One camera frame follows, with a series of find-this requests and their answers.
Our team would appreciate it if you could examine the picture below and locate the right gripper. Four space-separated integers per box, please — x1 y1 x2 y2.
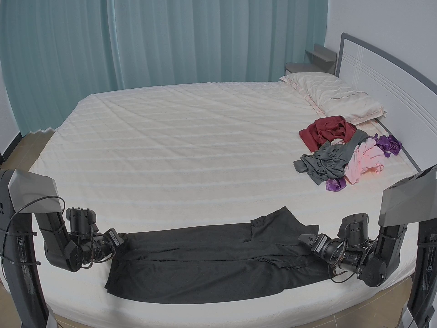
298 233 346 264

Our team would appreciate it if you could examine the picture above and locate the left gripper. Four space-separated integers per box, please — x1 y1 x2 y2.
94 228 126 263

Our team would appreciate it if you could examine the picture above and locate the black T-shirt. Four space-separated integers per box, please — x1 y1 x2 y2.
104 207 337 305

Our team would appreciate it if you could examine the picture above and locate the bed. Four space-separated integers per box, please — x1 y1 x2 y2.
0 33 437 328

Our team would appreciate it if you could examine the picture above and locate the grey garment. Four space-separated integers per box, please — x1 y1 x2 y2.
293 130 369 186

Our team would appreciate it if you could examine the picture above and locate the pink garment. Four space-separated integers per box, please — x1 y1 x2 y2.
344 138 386 184

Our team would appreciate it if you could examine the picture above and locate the dark red garment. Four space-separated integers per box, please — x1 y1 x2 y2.
299 115 358 152

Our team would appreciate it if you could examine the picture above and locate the purple garment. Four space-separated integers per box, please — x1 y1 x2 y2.
324 133 403 194

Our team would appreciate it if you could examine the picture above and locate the cream pillow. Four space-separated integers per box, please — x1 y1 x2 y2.
279 73 388 126

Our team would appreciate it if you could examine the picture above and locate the grey bedside table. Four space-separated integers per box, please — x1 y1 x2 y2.
285 44 338 76

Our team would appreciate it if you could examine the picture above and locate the blue-green curtain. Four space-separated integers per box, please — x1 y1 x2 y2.
0 0 329 136

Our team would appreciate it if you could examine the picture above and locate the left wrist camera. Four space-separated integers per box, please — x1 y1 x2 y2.
66 208 98 235

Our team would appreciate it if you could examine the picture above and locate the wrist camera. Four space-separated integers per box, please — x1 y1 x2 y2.
66 208 98 235
338 213 370 243

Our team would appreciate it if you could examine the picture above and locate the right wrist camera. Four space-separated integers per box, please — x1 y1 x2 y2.
338 213 370 243

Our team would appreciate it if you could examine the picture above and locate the black cable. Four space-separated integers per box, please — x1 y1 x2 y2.
7 196 66 242

